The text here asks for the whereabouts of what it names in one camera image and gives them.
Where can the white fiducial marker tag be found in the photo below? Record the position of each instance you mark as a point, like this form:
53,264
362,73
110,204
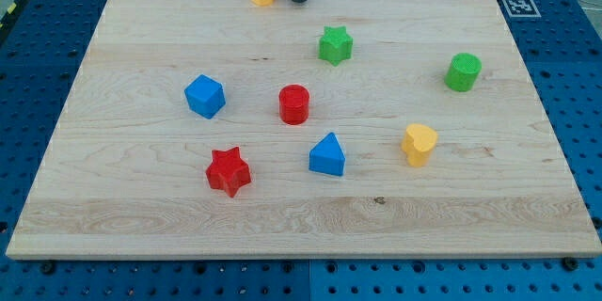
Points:
521,8

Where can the red cylinder block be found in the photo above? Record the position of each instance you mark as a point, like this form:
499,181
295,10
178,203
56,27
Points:
293,104

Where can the green cylinder block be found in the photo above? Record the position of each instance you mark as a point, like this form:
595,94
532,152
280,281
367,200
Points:
463,72

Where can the yellow heart block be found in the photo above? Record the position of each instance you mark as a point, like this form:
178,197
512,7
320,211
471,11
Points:
418,143

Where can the blue triangle block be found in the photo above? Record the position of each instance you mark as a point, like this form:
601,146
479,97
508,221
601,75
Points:
327,156

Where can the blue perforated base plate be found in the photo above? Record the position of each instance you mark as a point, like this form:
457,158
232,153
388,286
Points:
39,60

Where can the blue cube block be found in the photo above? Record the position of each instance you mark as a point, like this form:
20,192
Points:
205,96

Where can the green star block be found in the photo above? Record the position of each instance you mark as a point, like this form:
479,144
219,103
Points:
335,45

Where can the red star block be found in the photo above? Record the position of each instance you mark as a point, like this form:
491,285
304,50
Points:
228,171

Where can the light wooden board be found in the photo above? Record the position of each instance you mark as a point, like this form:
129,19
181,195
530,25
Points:
124,175

